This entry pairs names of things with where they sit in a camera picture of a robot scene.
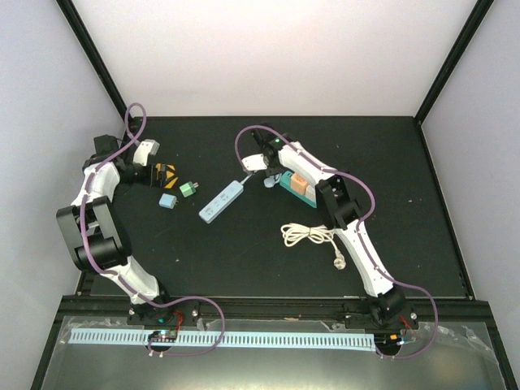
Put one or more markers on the light blue slotted cable duct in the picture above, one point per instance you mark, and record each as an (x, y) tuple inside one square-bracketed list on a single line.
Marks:
[(229, 339)]

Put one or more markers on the light blue power strip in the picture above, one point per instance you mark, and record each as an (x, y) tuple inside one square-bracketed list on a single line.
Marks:
[(221, 201)]

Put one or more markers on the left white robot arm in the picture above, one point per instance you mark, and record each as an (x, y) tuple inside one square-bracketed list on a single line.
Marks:
[(94, 235)]

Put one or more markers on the left small circuit board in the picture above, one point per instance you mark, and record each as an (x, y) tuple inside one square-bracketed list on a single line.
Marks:
[(163, 336)]

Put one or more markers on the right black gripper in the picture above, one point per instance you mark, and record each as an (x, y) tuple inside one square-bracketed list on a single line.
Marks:
[(279, 169)]

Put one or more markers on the right small circuit board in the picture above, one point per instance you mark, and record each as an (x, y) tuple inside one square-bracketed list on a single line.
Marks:
[(393, 339)]

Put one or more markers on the teal power strip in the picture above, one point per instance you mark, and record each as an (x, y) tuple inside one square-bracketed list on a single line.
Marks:
[(285, 183)]

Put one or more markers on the yellow cube socket adapter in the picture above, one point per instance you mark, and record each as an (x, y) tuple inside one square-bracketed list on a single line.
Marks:
[(159, 174)]

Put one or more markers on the small circuit board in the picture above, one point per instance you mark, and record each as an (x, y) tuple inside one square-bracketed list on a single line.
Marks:
[(393, 339), (163, 336)]

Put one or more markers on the green cube plug adapter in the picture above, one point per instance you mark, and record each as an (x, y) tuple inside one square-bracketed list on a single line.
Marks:
[(188, 189)]

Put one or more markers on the light blue plug adapter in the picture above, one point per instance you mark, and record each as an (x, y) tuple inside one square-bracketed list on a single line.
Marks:
[(168, 201)]

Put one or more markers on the white usb charger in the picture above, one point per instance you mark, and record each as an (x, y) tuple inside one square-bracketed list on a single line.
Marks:
[(310, 194)]

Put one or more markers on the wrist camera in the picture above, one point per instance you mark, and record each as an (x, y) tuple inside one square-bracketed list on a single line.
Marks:
[(254, 162), (144, 150)]

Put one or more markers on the peach dragon cube adapter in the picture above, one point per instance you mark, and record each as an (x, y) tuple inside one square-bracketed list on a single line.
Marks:
[(298, 184)]

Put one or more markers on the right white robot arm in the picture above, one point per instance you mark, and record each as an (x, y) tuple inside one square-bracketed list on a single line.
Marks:
[(340, 213)]

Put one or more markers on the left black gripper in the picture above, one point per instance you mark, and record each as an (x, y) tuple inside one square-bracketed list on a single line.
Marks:
[(149, 179)]

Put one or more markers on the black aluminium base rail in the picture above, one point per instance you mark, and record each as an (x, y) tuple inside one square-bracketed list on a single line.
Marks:
[(353, 313)]

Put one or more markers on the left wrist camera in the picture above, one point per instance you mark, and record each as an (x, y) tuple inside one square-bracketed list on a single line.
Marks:
[(144, 150)]

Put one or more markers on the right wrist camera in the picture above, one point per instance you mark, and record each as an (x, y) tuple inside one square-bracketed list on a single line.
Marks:
[(254, 162)]

